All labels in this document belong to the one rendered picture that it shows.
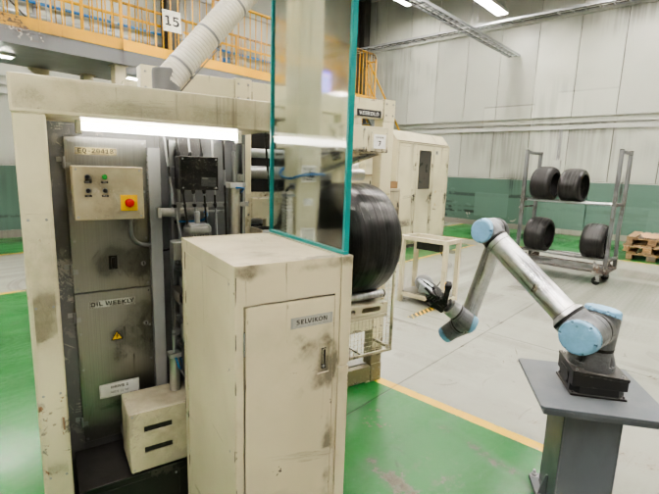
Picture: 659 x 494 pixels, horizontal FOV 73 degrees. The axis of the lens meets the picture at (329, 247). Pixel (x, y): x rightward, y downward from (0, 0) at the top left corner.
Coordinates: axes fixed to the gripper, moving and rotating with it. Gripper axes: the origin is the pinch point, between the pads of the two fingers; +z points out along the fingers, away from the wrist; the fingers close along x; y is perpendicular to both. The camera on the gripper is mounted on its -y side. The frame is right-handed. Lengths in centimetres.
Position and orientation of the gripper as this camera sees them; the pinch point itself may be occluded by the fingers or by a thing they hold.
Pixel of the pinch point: (420, 279)
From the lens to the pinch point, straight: 228.1
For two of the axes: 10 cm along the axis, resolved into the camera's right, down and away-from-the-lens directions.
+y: -5.2, 6.4, 5.7
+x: 3.2, -4.8, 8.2
